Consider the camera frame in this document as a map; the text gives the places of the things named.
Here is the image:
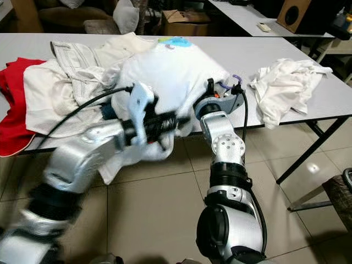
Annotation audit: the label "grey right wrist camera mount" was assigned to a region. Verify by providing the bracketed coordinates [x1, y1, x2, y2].
[209, 92, 245, 117]

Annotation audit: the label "off-white seamed jacket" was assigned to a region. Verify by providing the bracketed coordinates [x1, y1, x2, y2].
[51, 40, 127, 108]

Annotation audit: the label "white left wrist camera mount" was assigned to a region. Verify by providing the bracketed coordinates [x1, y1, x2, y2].
[126, 81, 156, 146]

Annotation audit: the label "black metal table legs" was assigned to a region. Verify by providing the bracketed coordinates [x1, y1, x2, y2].
[275, 120, 352, 212]

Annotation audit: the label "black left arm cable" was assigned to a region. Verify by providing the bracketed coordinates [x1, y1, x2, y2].
[41, 85, 135, 144]

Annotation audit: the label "black desk organizer with pens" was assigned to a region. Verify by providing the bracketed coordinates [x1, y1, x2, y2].
[332, 5, 352, 40]

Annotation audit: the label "brown cardboard box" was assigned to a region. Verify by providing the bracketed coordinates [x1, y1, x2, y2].
[161, 10, 215, 36]

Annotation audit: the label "white office table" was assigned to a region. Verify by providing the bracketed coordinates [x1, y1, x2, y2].
[208, 0, 336, 39]

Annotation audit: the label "wooden loudspeaker box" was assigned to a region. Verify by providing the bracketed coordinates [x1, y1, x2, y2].
[277, 0, 342, 35]

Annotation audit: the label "red garment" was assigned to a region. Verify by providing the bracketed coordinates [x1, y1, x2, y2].
[0, 58, 46, 157]

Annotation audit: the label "brown wooden board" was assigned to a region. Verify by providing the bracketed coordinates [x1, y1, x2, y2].
[10, 0, 46, 34]

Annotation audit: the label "white drawer cabinet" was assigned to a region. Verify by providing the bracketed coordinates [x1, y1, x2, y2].
[0, 0, 14, 23]

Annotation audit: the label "light grey pillow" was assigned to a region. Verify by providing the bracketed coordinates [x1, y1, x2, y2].
[113, 0, 142, 36]
[58, 0, 89, 10]

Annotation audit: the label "white shirt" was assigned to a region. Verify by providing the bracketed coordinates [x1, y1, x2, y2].
[249, 58, 333, 130]

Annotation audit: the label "cream mesh garment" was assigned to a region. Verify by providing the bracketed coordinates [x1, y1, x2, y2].
[24, 66, 116, 138]

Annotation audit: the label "metal chair with plaid seat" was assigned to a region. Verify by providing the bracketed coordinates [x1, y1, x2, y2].
[322, 168, 352, 218]

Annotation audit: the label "dark brown sofa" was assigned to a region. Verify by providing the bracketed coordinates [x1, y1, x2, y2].
[40, 0, 122, 32]

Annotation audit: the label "grey woven ottoman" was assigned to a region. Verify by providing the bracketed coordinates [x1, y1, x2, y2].
[85, 20, 122, 36]

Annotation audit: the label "cream crumpled garment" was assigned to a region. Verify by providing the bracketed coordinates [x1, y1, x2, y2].
[95, 32, 166, 60]

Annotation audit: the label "white T-shirt with green print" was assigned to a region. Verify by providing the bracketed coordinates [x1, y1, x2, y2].
[96, 36, 233, 185]

